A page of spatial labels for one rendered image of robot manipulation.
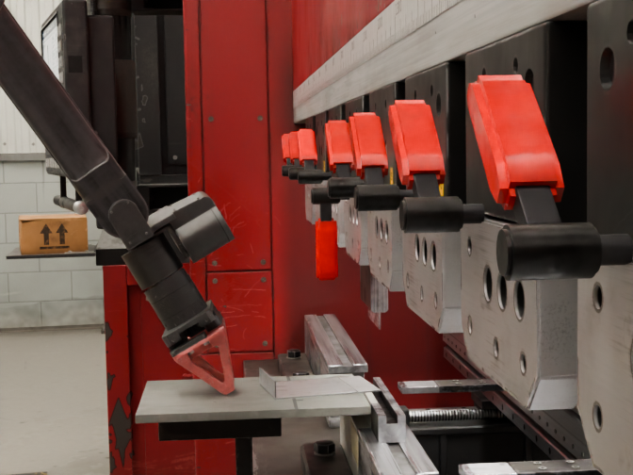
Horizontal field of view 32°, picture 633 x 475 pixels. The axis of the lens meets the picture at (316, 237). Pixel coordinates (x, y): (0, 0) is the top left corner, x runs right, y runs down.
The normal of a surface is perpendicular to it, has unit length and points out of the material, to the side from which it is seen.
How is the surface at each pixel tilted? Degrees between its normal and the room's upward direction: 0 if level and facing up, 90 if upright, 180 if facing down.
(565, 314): 90
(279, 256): 90
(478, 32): 90
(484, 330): 90
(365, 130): 39
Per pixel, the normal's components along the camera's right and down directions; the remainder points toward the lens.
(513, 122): 0.04, -0.72
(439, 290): -1.00, 0.03
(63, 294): 0.17, 0.07
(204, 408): -0.02, -1.00
